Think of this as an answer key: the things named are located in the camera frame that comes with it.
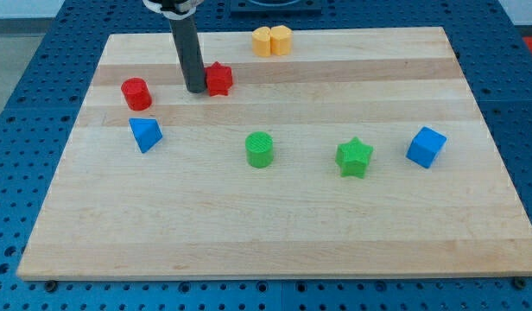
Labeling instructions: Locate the green cylinder block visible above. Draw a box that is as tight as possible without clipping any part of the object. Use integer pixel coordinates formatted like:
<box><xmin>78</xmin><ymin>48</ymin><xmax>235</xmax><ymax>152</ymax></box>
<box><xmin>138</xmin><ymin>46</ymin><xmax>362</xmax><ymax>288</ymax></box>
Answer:
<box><xmin>245</xmin><ymin>131</ymin><xmax>274</xmax><ymax>168</ymax></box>

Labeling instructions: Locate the wooden board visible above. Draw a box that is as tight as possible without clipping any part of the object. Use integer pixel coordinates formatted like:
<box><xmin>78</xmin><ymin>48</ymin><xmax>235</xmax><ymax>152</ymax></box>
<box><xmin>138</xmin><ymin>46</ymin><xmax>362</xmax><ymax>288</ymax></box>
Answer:
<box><xmin>17</xmin><ymin>27</ymin><xmax>532</xmax><ymax>281</ymax></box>

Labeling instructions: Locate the red star block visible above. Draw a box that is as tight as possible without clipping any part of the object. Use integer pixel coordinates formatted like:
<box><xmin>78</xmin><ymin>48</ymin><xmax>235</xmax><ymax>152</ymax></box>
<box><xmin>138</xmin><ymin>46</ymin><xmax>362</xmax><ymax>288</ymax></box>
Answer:
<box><xmin>206</xmin><ymin>61</ymin><xmax>233</xmax><ymax>97</ymax></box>

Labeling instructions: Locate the green star block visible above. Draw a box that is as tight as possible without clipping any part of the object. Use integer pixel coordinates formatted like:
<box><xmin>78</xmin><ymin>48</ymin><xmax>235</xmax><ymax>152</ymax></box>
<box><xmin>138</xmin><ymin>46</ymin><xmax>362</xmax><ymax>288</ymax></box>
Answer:
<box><xmin>335</xmin><ymin>136</ymin><xmax>374</xmax><ymax>179</ymax></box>

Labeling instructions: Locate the blue cube block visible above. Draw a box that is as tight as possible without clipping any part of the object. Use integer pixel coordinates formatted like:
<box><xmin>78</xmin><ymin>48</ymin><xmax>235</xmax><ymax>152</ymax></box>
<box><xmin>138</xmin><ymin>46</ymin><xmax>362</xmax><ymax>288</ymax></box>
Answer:
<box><xmin>406</xmin><ymin>127</ymin><xmax>447</xmax><ymax>168</ymax></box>

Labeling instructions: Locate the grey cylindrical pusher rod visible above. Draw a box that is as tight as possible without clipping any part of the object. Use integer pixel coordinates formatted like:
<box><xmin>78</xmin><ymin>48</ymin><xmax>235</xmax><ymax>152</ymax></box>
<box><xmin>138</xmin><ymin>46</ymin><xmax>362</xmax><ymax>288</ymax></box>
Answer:
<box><xmin>169</xmin><ymin>15</ymin><xmax>206</xmax><ymax>93</ymax></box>

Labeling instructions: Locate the blue triangular prism block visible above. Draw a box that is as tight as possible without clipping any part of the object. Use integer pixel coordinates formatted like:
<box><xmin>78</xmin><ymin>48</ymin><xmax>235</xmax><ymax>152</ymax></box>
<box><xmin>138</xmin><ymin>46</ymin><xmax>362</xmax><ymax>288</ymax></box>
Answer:
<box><xmin>129</xmin><ymin>117</ymin><xmax>162</xmax><ymax>153</ymax></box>

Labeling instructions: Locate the red cylinder block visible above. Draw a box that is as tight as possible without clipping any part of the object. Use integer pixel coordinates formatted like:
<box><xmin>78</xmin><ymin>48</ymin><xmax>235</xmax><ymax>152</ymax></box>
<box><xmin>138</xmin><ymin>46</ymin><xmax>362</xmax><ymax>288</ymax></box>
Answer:
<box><xmin>121</xmin><ymin>77</ymin><xmax>152</xmax><ymax>111</ymax></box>

